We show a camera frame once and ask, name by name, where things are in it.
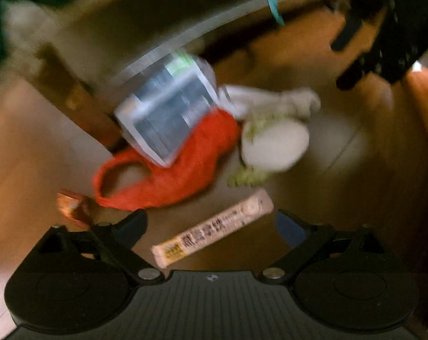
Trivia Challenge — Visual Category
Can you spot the teal strap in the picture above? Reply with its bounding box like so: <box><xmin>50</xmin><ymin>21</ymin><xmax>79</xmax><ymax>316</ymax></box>
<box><xmin>264</xmin><ymin>0</ymin><xmax>285</xmax><ymax>27</ymax></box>

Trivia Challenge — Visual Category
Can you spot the white round vegetable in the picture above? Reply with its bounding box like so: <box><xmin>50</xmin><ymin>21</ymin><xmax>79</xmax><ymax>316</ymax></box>
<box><xmin>227</xmin><ymin>117</ymin><xmax>310</xmax><ymax>188</ymax></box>

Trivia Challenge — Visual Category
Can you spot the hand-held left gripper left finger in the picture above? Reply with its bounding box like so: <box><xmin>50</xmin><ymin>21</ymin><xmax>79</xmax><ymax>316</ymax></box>
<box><xmin>37</xmin><ymin>208</ymin><xmax>165</xmax><ymax>286</ymax></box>

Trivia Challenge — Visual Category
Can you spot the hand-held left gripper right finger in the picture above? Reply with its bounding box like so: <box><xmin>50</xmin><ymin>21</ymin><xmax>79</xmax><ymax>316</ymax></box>
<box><xmin>258</xmin><ymin>209</ymin><xmax>390</xmax><ymax>286</ymax></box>

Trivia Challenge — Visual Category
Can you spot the grey white plastic packet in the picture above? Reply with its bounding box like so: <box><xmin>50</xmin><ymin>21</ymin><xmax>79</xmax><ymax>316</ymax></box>
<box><xmin>114</xmin><ymin>52</ymin><xmax>220</xmax><ymax>168</ymax></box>

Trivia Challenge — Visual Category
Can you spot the small orange candy wrapper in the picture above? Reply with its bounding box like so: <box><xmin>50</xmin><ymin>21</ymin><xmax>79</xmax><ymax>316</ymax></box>
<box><xmin>56</xmin><ymin>191</ymin><xmax>92</xmax><ymax>229</ymax></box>

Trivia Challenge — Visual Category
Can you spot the pink stick sachet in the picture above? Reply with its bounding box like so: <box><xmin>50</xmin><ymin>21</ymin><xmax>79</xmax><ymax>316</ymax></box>
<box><xmin>151</xmin><ymin>188</ymin><xmax>274</xmax><ymax>269</ymax></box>

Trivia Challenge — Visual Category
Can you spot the metal frame bench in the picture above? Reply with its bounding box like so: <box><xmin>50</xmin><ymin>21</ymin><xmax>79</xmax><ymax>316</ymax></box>
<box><xmin>37</xmin><ymin>0</ymin><xmax>349</xmax><ymax>149</ymax></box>

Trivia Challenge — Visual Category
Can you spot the red plastic bag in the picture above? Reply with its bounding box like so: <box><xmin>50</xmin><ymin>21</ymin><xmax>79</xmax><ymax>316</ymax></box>
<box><xmin>93</xmin><ymin>109</ymin><xmax>242</xmax><ymax>210</ymax></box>

